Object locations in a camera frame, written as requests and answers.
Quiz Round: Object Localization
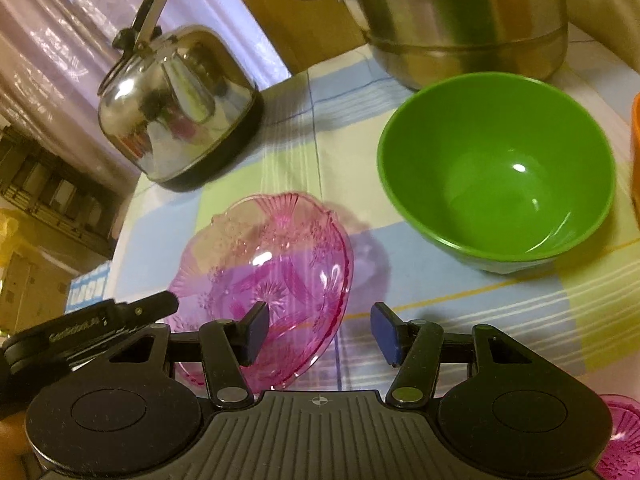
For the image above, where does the green plastic bowl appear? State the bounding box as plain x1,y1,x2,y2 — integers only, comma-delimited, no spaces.
376,72,617,275

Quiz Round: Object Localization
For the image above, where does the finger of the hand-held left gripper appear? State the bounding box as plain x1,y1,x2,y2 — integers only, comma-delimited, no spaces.
127,292,181,322

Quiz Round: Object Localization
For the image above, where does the dark storage shelf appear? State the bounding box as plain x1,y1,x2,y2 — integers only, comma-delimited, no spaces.
0,125,117,261

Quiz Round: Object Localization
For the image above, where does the wooden panel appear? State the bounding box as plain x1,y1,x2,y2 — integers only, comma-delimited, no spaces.
210,0,391,77

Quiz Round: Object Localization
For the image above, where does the stainless steel kettle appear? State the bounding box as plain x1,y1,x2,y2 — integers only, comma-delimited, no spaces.
97,0,266,193

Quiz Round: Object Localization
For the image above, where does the stainless steel steamer pot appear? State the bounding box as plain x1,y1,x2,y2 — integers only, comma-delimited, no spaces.
285,0,613,92

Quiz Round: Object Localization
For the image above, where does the orange plastic bowl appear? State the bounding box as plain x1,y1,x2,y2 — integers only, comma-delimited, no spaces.
629,92,640,211

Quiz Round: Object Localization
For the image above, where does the pink glass bowl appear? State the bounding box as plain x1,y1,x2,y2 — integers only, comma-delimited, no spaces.
595,394,640,480
167,191,355,393

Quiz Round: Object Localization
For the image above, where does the checked tablecloth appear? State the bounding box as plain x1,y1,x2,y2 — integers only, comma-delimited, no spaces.
110,25,640,480

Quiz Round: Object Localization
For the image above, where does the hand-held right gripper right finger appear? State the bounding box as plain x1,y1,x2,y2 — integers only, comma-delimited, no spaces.
371,301,538,408

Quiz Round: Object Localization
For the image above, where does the sheer pink curtain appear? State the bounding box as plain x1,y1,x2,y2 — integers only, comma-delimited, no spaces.
0,0,292,177

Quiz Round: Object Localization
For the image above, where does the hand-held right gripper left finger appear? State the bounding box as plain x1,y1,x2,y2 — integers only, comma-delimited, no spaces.
107,301,271,409

